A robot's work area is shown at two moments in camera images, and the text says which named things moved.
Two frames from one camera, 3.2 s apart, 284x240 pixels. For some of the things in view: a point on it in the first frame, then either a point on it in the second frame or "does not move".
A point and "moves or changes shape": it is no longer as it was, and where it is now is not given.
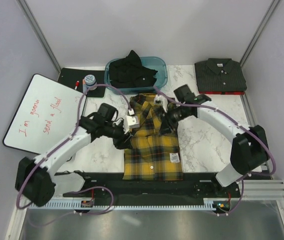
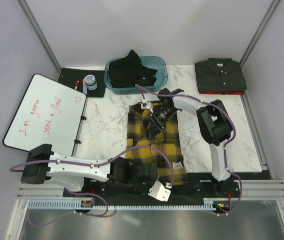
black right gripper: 167,125 → 156,126
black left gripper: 123,141 → 145,190
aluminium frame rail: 264,190 does not move
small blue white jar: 90,81 does not move
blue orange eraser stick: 85,87 does not move
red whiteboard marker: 77,84 does not move
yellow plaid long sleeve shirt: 154,155 moves or changes shape
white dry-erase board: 48,112 does not move
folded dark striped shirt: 219,76 does not move
